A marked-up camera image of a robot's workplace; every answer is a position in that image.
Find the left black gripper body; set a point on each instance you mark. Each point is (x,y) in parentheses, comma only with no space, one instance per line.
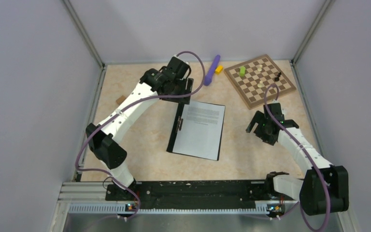
(181,85)

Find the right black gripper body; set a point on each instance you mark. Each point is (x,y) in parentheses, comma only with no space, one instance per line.
(262,128)

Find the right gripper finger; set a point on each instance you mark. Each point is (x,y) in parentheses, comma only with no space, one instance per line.
(257,119)
(269,139)

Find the teal folder black inside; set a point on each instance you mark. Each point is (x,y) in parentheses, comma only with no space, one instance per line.
(176,128)

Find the white printed paper stack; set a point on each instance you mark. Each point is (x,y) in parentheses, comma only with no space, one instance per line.
(200,131)

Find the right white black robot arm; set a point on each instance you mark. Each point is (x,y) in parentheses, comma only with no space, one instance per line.
(324,185)

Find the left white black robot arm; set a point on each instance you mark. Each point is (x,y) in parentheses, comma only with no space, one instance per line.
(105,137)

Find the metal folder clip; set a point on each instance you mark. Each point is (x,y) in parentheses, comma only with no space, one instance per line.
(179,124)

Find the white chess piece lower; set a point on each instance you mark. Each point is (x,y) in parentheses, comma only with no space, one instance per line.
(260,84)

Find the white chess piece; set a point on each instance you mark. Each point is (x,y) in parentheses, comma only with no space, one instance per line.
(259,67)
(260,84)

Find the wooden chessboard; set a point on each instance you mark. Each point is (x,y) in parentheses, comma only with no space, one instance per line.
(246,86)

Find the black chess piece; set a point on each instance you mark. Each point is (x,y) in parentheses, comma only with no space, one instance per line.
(277,78)

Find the yellow block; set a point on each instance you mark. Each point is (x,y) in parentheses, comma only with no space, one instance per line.
(219,69)

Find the white chess piece upper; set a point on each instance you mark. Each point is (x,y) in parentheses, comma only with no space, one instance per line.
(259,67)

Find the green block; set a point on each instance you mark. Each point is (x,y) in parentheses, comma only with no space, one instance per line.
(242,71)

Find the small brown wooden block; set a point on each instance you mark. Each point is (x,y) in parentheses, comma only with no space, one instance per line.
(120,100)

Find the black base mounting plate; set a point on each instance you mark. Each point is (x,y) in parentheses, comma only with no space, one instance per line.
(193,195)

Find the purple cylindrical handle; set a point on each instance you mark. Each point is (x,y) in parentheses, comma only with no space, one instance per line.
(209,75)

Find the aluminium front rail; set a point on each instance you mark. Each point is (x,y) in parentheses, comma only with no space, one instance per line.
(90,197)

